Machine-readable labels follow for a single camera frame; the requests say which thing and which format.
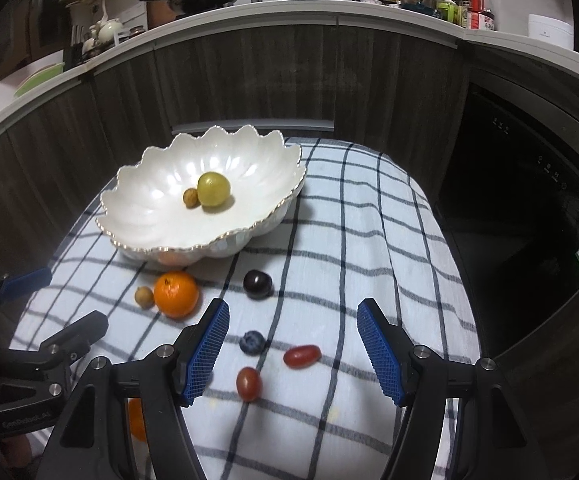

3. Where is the white scalloped ceramic bowl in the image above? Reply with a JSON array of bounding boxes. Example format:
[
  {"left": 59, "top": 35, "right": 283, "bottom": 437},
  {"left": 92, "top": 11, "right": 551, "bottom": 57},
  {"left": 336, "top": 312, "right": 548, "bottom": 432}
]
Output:
[{"left": 100, "top": 125, "right": 307, "bottom": 268}]

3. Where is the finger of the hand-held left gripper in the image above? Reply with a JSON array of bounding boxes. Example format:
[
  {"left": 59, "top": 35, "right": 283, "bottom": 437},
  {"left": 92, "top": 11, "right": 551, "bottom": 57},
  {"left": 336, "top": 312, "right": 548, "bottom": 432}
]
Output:
[
  {"left": 0, "top": 267, "right": 53, "bottom": 313},
  {"left": 0, "top": 310, "right": 110, "bottom": 413}
]

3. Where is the white black checked cloth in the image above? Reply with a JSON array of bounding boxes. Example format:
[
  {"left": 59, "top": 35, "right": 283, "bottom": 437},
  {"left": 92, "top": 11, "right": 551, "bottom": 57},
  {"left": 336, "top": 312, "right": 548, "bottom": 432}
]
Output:
[{"left": 10, "top": 137, "right": 483, "bottom": 480}]

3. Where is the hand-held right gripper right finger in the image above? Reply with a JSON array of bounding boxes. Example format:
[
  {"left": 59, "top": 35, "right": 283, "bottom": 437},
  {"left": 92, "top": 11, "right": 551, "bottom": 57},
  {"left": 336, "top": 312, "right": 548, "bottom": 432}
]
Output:
[{"left": 357, "top": 297, "right": 553, "bottom": 480}]

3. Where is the green apple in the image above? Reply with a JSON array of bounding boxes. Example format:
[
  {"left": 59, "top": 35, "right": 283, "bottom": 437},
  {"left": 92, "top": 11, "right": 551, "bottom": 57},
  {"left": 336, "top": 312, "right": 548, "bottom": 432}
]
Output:
[{"left": 197, "top": 171, "right": 232, "bottom": 208}]

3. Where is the dark purple plum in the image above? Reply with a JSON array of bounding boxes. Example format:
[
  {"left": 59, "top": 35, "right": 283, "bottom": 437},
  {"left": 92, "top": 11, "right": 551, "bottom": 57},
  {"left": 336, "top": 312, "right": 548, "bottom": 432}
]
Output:
[{"left": 243, "top": 269, "right": 273, "bottom": 301}]

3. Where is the red grape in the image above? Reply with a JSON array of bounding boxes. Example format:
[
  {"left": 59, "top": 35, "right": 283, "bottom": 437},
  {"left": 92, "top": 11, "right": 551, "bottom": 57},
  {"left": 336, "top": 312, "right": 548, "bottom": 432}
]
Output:
[
  {"left": 283, "top": 344, "right": 321, "bottom": 369},
  {"left": 236, "top": 366, "right": 263, "bottom": 403}
]

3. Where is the blueberry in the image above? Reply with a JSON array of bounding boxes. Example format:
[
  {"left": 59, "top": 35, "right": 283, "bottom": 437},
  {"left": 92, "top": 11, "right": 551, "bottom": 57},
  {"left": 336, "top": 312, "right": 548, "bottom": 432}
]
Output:
[{"left": 240, "top": 330, "right": 266, "bottom": 356}]

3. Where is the orange mandarin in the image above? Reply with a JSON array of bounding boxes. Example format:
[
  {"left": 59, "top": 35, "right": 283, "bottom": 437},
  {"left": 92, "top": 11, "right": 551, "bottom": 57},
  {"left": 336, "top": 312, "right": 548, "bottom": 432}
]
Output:
[
  {"left": 154, "top": 271, "right": 201, "bottom": 319},
  {"left": 128, "top": 397, "right": 148, "bottom": 441}
]

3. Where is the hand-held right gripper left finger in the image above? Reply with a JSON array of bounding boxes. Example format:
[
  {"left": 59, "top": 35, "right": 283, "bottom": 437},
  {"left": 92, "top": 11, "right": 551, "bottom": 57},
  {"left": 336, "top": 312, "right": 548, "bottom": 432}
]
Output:
[{"left": 30, "top": 297, "right": 231, "bottom": 480}]

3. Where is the white teapot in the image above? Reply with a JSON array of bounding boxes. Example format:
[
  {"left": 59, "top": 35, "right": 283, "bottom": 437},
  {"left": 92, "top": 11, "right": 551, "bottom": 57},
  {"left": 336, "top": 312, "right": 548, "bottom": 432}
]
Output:
[{"left": 96, "top": 16, "right": 126, "bottom": 44}]

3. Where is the dark wood kitchen cabinet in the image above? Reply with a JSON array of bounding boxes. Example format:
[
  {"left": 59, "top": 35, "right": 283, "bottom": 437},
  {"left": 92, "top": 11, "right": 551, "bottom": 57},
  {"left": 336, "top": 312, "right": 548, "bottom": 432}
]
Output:
[{"left": 0, "top": 10, "right": 470, "bottom": 281}]

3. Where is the cluster of condiment bottles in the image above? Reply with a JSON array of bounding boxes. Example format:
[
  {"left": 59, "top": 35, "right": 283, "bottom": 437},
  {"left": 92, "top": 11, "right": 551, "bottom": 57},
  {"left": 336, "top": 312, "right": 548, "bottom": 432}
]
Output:
[{"left": 434, "top": 0, "right": 497, "bottom": 31}]

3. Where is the white rice cooker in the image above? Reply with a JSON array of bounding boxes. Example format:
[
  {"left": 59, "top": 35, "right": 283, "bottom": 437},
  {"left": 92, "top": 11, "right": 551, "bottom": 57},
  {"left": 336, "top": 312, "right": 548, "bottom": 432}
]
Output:
[{"left": 527, "top": 14, "right": 575, "bottom": 51}]

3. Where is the black dishwasher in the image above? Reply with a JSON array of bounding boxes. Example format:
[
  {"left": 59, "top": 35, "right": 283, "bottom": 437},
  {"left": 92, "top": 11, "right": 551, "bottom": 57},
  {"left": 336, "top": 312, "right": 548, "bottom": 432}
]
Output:
[{"left": 434, "top": 82, "right": 579, "bottom": 361}]

